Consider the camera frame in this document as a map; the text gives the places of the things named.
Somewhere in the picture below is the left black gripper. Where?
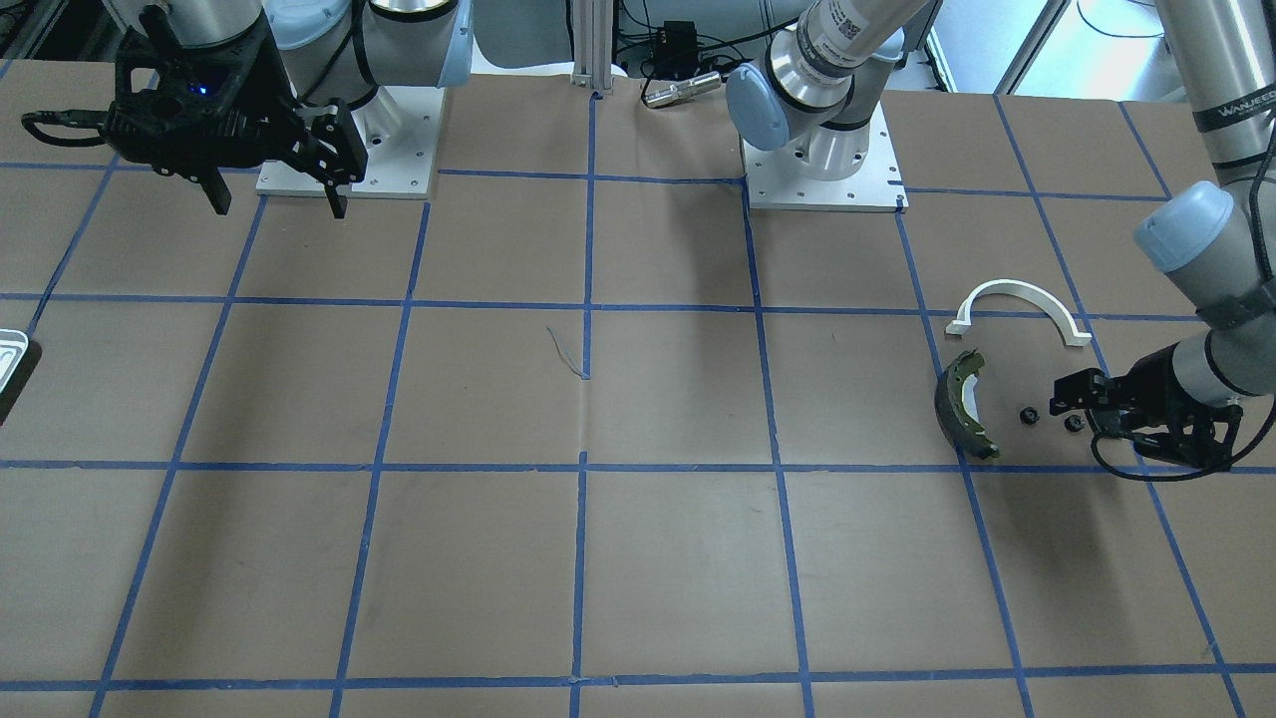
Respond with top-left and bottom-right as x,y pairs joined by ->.
1049,346 -> 1243,468

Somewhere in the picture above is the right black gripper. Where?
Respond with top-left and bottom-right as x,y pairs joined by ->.
105,5 -> 367,219

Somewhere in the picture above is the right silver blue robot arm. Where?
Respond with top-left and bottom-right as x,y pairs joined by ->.
92,1 -> 475,217

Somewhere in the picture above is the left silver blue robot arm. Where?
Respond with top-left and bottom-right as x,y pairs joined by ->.
681,92 -> 1206,485

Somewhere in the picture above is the ribbed silver metal tray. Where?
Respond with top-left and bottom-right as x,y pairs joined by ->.
1,328 -> 31,394

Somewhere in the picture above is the green brake shoe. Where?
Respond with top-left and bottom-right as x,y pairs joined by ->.
933,349 -> 1000,460

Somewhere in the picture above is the silver metal cylinder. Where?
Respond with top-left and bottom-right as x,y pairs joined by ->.
641,71 -> 723,110

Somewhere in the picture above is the white curved plastic bracket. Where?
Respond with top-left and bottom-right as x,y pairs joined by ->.
946,279 -> 1094,348

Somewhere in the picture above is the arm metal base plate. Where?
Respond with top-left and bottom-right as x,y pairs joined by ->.
740,105 -> 910,212
336,85 -> 447,200

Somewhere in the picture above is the aluminium frame post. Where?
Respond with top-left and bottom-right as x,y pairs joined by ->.
568,0 -> 615,96

